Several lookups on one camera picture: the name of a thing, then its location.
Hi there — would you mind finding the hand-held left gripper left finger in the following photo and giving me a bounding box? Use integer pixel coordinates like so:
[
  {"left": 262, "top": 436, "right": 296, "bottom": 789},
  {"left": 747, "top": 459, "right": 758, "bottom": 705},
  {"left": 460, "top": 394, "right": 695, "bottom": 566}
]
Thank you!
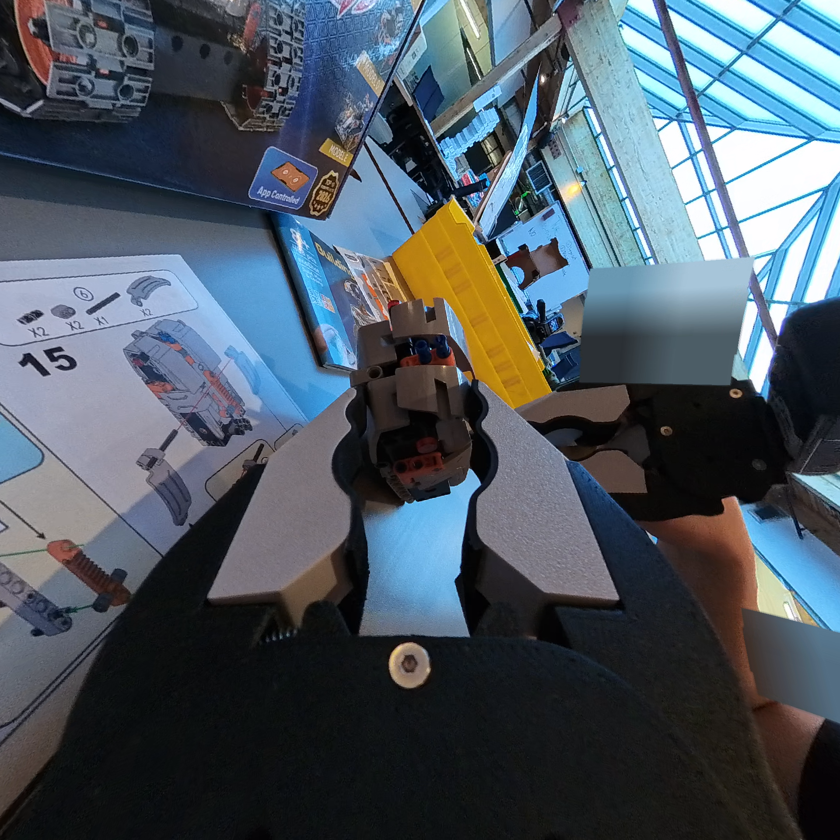
[{"left": 207, "top": 387, "right": 370, "bottom": 636}]

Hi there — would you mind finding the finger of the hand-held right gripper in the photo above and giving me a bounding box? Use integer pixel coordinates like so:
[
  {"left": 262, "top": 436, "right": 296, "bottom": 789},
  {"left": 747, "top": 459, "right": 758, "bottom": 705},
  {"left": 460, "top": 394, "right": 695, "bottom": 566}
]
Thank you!
[
  {"left": 564, "top": 427, "right": 651, "bottom": 494},
  {"left": 518, "top": 385, "right": 631, "bottom": 434}
]

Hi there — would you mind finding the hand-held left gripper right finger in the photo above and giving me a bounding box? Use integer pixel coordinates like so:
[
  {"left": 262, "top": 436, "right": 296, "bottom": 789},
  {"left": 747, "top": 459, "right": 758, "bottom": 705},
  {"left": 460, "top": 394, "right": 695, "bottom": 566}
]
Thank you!
[{"left": 456, "top": 379, "right": 621, "bottom": 636}]

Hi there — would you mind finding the grey building block robot model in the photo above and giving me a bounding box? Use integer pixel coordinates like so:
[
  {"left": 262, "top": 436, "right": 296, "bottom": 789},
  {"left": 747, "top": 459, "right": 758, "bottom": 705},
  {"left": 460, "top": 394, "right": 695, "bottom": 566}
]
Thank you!
[{"left": 351, "top": 297, "right": 475, "bottom": 505}]

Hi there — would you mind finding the person's right forearm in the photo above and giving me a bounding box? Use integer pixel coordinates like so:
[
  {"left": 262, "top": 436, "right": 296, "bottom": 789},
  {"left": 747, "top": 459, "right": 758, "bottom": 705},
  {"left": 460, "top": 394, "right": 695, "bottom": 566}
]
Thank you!
[{"left": 640, "top": 495, "right": 828, "bottom": 808}]

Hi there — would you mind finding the grey desk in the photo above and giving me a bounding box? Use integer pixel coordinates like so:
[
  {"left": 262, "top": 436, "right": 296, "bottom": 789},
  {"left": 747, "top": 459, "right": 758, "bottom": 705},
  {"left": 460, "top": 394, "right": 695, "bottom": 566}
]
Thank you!
[{"left": 0, "top": 147, "right": 526, "bottom": 637}]

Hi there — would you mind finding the brown cardboard cutout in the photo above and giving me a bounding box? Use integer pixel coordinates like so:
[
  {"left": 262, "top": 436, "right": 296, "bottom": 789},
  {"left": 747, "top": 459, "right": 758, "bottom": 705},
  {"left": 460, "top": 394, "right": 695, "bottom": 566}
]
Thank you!
[{"left": 505, "top": 238, "right": 571, "bottom": 290}]

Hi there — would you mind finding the yellow plastic bin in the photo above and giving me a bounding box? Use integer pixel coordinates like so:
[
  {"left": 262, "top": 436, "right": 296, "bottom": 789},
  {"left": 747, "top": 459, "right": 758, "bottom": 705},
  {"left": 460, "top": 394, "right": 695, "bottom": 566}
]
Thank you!
[{"left": 392, "top": 197, "right": 552, "bottom": 409}]

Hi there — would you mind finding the white whiteboard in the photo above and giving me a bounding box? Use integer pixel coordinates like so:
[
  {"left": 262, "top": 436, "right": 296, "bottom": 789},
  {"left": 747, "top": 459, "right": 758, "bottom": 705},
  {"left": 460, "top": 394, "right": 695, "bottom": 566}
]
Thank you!
[{"left": 499, "top": 200, "right": 592, "bottom": 309}]

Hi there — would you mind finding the open white assembly manual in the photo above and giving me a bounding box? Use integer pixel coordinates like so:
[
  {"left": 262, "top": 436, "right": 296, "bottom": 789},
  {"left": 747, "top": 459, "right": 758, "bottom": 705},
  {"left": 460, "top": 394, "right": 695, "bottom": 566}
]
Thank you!
[{"left": 0, "top": 255, "right": 309, "bottom": 815}]

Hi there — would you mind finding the robot sticker sheet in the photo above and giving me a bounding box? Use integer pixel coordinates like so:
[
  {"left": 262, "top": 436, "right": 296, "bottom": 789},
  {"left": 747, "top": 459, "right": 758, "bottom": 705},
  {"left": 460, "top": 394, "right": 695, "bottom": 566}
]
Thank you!
[{"left": 335, "top": 244, "right": 411, "bottom": 322}]

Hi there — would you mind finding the white standing board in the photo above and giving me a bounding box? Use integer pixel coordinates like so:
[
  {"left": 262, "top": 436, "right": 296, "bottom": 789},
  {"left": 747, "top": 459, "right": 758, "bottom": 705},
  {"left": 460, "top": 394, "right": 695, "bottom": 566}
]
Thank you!
[{"left": 476, "top": 72, "right": 542, "bottom": 240}]

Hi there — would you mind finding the blue instruction booklet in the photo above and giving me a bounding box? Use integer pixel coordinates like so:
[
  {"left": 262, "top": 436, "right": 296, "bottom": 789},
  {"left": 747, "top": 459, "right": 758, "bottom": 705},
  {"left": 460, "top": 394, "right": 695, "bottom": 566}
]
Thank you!
[{"left": 272, "top": 213, "right": 395, "bottom": 371}]

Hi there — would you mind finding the blue robot kit box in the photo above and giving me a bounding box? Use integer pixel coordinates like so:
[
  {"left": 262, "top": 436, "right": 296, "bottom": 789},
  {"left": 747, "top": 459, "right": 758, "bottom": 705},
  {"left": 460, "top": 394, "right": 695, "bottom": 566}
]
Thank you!
[{"left": 0, "top": 0, "right": 424, "bottom": 221}]

